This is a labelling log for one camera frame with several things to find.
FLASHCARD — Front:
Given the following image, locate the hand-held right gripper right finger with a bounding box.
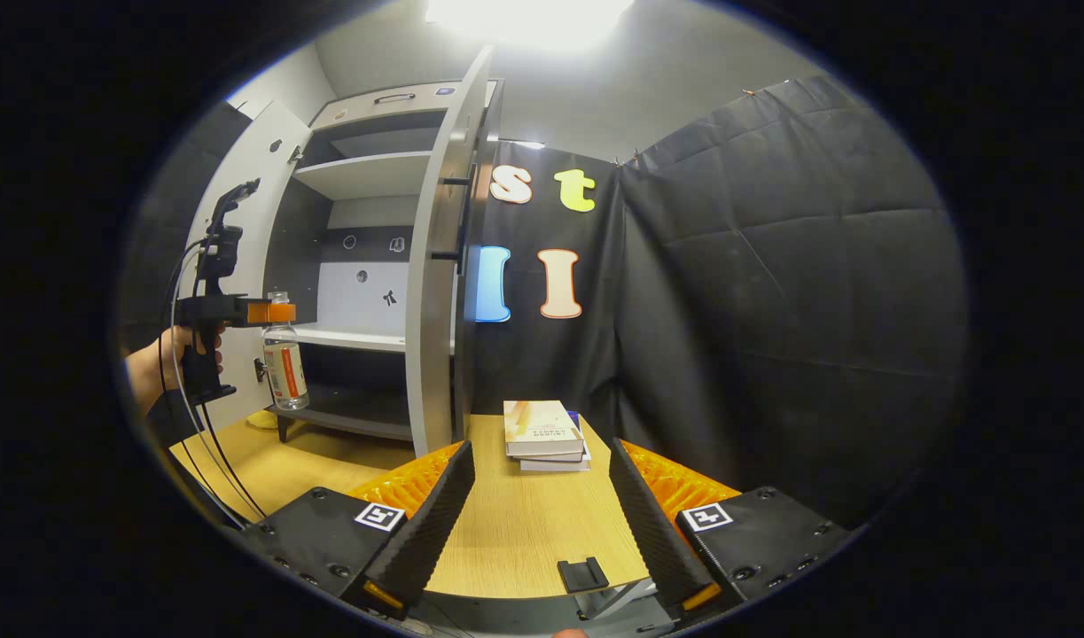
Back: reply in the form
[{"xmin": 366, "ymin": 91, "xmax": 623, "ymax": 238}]
[{"xmin": 609, "ymin": 438, "xmax": 853, "ymax": 621}]

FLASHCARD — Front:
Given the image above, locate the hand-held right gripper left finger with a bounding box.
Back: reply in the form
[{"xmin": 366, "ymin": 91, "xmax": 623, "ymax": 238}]
[{"xmin": 240, "ymin": 440, "xmax": 476, "ymax": 619}]

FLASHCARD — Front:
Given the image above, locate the clear plastic bottle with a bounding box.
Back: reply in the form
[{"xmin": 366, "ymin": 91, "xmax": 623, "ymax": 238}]
[{"xmin": 261, "ymin": 291, "xmax": 310, "ymax": 411}]

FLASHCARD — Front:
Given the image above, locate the grey cabinet door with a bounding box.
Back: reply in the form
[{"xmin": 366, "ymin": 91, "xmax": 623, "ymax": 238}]
[
  {"xmin": 180, "ymin": 99, "xmax": 314, "ymax": 435},
  {"xmin": 406, "ymin": 46, "xmax": 498, "ymax": 457}
]

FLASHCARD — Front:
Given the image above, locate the grey cabinet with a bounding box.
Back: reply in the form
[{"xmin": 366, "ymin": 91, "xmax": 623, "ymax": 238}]
[{"xmin": 267, "ymin": 80, "xmax": 507, "ymax": 444}]

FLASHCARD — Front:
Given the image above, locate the black table clamp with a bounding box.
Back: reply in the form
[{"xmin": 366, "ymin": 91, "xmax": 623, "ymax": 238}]
[{"xmin": 557, "ymin": 557, "xmax": 610, "ymax": 595}]

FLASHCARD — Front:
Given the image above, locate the white book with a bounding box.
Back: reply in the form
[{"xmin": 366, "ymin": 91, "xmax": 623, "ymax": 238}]
[{"xmin": 519, "ymin": 447, "xmax": 592, "ymax": 472}]

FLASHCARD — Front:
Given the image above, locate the beige cover book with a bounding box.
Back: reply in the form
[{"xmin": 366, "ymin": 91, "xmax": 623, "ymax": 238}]
[{"xmin": 503, "ymin": 401, "xmax": 586, "ymax": 462}]

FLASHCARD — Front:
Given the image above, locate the black backdrop cloth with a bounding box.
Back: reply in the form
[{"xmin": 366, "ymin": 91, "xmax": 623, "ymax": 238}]
[{"xmin": 118, "ymin": 75, "xmax": 968, "ymax": 528}]

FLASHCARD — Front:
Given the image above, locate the large ceiling light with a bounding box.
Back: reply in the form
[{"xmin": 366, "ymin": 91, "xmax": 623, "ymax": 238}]
[{"xmin": 425, "ymin": 0, "xmax": 636, "ymax": 47}]

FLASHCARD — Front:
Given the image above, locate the metal bracket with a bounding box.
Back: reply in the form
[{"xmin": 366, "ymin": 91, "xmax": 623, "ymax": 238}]
[{"xmin": 575, "ymin": 578, "xmax": 659, "ymax": 619}]

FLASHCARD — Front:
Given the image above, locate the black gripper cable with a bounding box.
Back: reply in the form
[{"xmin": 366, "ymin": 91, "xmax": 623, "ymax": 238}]
[{"xmin": 156, "ymin": 239, "xmax": 268, "ymax": 524}]

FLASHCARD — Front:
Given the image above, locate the black right door handle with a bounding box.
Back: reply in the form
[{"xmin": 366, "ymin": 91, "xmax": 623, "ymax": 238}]
[{"xmin": 431, "ymin": 164, "xmax": 479, "ymax": 262}]

